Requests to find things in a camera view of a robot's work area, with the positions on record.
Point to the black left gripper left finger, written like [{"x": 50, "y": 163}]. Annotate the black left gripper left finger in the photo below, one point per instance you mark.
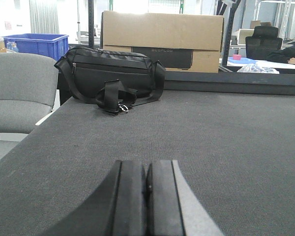
[{"x": 116, "y": 208}]

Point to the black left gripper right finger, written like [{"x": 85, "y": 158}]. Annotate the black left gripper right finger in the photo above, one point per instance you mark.
[{"x": 173, "y": 208}]

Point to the black shoulder bag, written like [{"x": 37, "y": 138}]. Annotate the black shoulder bag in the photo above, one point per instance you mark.
[{"x": 114, "y": 81}]

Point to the grey fabric chair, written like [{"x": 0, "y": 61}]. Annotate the grey fabric chair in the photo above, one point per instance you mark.
[{"x": 28, "y": 85}]

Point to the clear plastic bag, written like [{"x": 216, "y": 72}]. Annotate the clear plastic bag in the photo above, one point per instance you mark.
[{"x": 254, "y": 68}]

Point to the pink tape roll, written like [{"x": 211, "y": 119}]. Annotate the pink tape roll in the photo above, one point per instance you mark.
[{"x": 236, "y": 57}]

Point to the brown cardboard box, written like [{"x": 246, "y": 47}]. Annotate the brown cardboard box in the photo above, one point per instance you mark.
[{"x": 182, "y": 42}]

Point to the blue plastic crate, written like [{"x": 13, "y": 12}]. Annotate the blue plastic crate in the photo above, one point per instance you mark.
[{"x": 50, "y": 45}]

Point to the white open box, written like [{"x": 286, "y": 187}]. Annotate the white open box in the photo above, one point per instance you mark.
[{"x": 242, "y": 34}]

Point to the black office chair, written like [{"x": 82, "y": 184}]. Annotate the black office chair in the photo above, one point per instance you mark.
[{"x": 263, "y": 41}]

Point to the person in black clothing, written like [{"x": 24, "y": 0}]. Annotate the person in black clothing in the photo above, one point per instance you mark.
[{"x": 286, "y": 55}]

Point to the grey curtain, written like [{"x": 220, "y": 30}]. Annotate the grey curtain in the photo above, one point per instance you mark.
[{"x": 44, "y": 16}]

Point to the black metal frame post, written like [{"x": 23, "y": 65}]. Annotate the black metal frame post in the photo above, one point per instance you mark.
[{"x": 91, "y": 23}]

